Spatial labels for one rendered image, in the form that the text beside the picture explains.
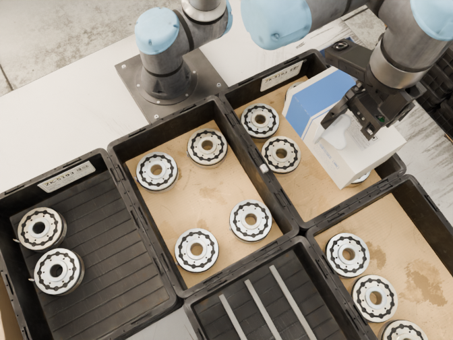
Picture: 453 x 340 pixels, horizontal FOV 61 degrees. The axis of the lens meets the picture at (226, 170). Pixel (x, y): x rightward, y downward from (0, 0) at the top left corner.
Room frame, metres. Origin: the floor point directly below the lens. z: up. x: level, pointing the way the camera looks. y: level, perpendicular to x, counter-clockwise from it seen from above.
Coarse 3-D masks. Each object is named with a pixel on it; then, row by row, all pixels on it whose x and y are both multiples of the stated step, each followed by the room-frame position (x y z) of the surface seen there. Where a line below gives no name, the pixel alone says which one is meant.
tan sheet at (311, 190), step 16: (304, 80) 0.64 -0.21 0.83; (272, 96) 0.58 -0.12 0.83; (240, 112) 0.53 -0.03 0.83; (288, 128) 0.48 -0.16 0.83; (256, 144) 0.43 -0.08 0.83; (304, 144) 0.44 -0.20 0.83; (304, 160) 0.39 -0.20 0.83; (288, 176) 0.35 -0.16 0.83; (304, 176) 0.35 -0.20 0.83; (320, 176) 0.35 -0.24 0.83; (288, 192) 0.30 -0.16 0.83; (304, 192) 0.31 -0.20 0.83; (320, 192) 0.31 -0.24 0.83; (336, 192) 0.31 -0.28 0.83; (352, 192) 0.31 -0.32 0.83; (304, 208) 0.26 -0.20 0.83; (320, 208) 0.27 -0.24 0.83
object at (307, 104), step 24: (336, 72) 0.45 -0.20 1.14; (288, 96) 0.40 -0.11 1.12; (312, 96) 0.40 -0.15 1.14; (336, 96) 0.40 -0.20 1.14; (288, 120) 0.39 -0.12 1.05; (312, 120) 0.35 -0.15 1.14; (312, 144) 0.33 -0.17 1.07; (360, 144) 0.30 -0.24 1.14; (384, 144) 0.30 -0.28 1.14; (336, 168) 0.27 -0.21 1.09; (360, 168) 0.26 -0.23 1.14
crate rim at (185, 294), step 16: (208, 96) 0.51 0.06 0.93; (176, 112) 0.46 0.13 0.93; (224, 112) 0.47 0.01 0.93; (144, 128) 0.41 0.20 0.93; (112, 144) 0.36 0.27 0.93; (112, 160) 0.32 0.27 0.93; (256, 160) 0.35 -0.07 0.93; (128, 192) 0.25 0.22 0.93; (272, 192) 0.27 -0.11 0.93; (144, 224) 0.18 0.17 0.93; (288, 240) 0.16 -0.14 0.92; (160, 256) 0.11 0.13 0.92; (256, 256) 0.12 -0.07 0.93; (224, 272) 0.09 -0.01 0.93; (176, 288) 0.05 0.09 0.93; (192, 288) 0.05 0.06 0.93
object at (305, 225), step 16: (288, 64) 0.62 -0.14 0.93; (256, 80) 0.57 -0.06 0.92; (224, 96) 0.51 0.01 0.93; (240, 128) 0.42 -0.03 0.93; (400, 160) 0.37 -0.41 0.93; (272, 176) 0.31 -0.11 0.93; (400, 176) 0.33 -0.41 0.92; (368, 192) 0.28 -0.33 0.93; (288, 208) 0.23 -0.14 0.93; (336, 208) 0.24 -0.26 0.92; (304, 224) 0.20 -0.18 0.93
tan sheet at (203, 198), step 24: (168, 144) 0.42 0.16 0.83; (192, 168) 0.35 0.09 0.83; (216, 168) 0.36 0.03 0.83; (240, 168) 0.36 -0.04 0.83; (144, 192) 0.28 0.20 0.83; (168, 192) 0.28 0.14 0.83; (192, 192) 0.29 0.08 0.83; (216, 192) 0.29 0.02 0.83; (240, 192) 0.30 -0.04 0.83; (168, 216) 0.22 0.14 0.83; (192, 216) 0.23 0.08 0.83; (216, 216) 0.23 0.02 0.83; (168, 240) 0.16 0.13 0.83; (264, 240) 0.18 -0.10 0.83; (216, 264) 0.11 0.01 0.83
